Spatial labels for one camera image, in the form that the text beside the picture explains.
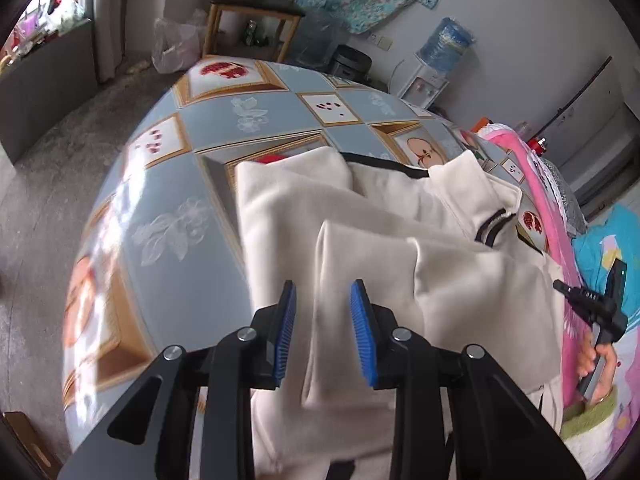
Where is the person's right forearm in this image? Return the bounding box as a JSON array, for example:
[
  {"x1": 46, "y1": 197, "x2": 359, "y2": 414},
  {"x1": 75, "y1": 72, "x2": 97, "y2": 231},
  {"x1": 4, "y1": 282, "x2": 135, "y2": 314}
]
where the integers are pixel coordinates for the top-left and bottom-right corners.
[{"x1": 559, "y1": 395, "x2": 619, "y2": 443}]

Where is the white wardrobe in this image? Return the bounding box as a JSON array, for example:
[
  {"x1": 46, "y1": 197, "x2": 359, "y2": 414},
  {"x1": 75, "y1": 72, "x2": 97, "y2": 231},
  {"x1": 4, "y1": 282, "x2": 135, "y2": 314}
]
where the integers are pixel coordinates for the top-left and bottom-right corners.
[{"x1": 542, "y1": 55, "x2": 640, "y2": 216}]

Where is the cream zip jacket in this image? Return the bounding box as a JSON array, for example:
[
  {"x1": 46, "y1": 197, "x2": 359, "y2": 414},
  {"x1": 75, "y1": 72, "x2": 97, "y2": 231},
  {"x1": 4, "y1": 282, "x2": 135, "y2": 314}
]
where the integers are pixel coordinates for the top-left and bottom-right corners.
[{"x1": 234, "y1": 147, "x2": 566, "y2": 480}]

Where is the dark grey cabinet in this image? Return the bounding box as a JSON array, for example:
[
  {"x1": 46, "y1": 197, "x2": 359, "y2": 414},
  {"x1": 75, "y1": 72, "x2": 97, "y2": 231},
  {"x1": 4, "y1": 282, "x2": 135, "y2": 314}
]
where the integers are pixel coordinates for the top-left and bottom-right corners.
[{"x1": 0, "y1": 19, "x2": 98, "y2": 163}]

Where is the white water dispenser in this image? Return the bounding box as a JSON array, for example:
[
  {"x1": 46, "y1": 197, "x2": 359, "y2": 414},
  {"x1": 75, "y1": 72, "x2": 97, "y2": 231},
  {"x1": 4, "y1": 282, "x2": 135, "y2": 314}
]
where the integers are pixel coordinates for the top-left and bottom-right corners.
[{"x1": 397, "y1": 57, "x2": 448, "y2": 109}]

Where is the clear plastic bag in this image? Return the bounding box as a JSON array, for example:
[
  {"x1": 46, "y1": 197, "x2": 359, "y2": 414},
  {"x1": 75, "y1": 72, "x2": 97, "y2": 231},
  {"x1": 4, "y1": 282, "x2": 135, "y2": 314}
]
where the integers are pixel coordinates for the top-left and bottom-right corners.
[{"x1": 152, "y1": 10, "x2": 208, "y2": 74}]

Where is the pink floral blanket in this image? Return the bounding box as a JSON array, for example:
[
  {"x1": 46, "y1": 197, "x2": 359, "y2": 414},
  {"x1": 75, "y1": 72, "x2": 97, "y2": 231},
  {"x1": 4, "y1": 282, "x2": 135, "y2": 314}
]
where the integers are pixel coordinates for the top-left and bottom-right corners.
[{"x1": 475, "y1": 122, "x2": 640, "y2": 461}]

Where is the wooden chair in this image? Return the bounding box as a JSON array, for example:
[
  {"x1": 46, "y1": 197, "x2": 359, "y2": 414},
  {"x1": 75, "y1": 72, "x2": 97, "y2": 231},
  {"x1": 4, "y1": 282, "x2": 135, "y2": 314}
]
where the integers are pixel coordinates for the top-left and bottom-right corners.
[{"x1": 202, "y1": 0, "x2": 321, "y2": 63}]

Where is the grey lace-trimmed cushion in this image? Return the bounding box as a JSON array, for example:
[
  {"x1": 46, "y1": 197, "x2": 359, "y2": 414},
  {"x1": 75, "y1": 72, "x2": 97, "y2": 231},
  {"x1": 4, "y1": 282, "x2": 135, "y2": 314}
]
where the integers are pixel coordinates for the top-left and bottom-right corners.
[{"x1": 530, "y1": 155, "x2": 589, "y2": 236}]

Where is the brown cardboard box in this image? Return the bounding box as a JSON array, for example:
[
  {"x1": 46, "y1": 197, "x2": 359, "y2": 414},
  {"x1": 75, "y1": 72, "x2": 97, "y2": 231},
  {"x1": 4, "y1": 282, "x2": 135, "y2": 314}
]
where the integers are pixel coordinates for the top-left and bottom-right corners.
[{"x1": 2, "y1": 410, "x2": 62, "y2": 480}]

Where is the black pedal bin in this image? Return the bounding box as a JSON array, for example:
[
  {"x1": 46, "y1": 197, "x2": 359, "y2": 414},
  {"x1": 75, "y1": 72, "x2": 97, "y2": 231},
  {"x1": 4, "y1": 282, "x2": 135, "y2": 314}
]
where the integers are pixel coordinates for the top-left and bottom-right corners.
[{"x1": 330, "y1": 44, "x2": 374, "y2": 81}]

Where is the cyan patterned pillow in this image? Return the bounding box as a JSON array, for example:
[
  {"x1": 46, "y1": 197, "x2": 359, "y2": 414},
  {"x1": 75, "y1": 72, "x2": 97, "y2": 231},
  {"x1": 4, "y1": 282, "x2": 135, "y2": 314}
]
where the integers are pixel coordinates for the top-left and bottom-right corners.
[{"x1": 570, "y1": 205, "x2": 640, "y2": 321}]

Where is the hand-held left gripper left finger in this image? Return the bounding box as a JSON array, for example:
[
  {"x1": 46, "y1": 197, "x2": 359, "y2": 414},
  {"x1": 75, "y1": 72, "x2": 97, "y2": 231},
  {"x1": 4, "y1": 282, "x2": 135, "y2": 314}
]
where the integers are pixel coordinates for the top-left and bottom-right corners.
[{"x1": 57, "y1": 280, "x2": 298, "y2": 480}]

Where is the grey curtain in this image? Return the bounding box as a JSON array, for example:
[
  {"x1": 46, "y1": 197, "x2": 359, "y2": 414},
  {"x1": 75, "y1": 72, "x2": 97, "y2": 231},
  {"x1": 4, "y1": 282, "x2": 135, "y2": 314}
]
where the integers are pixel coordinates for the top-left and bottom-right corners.
[{"x1": 92, "y1": 0, "x2": 131, "y2": 83}]

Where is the clear empty water jug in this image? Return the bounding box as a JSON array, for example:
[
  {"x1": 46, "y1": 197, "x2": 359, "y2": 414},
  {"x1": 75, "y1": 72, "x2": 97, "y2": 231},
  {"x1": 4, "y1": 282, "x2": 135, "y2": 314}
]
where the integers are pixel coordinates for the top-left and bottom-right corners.
[{"x1": 295, "y1": 7, "x2": 341, "y2": 68}]

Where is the person's right hand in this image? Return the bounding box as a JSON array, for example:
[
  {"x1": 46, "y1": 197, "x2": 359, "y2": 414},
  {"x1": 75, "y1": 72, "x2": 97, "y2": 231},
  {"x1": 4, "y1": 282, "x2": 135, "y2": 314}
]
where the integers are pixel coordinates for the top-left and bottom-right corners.
[{"x1": 575, "y1": 332, "x2": 619, "y2": 404}]

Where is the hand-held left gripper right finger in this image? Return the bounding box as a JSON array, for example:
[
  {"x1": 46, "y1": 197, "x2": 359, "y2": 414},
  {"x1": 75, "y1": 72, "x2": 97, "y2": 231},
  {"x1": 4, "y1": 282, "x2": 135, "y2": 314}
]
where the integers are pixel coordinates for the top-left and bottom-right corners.
[{"x1": 350, "y1": 279, "x2": 586, "y2": 480}]

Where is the blue water bottle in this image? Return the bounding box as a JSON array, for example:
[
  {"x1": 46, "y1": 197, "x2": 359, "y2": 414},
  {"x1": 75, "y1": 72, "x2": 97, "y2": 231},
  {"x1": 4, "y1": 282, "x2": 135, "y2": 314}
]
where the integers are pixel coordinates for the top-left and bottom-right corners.
[{"x1": 419, "y1": 17, "x2": 473, "y2": 78}]

